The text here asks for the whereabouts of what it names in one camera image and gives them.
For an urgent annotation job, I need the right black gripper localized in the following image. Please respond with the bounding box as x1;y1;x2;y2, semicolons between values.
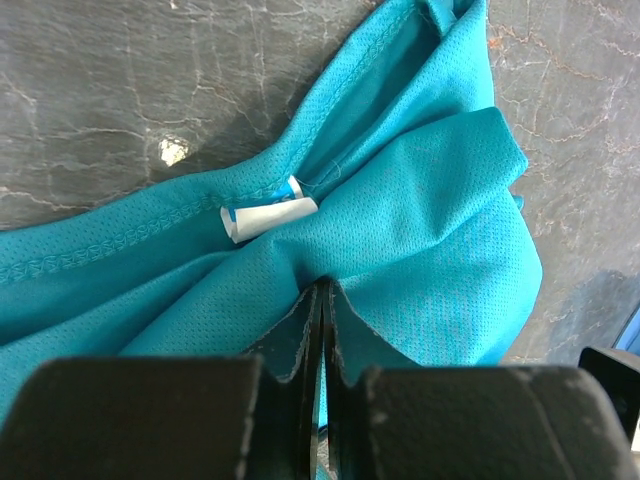
578;347;640;440

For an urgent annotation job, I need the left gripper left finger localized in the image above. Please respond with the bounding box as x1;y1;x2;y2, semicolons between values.
1;286;320;479

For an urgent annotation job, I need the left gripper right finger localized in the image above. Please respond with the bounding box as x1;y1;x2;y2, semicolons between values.
322;279;633;479

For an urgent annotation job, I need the teal t shirt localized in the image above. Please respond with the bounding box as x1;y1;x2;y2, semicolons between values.
1;1;542;412

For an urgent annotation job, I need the blue bucket hat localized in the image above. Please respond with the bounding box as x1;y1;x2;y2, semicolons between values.
614;306;640;356

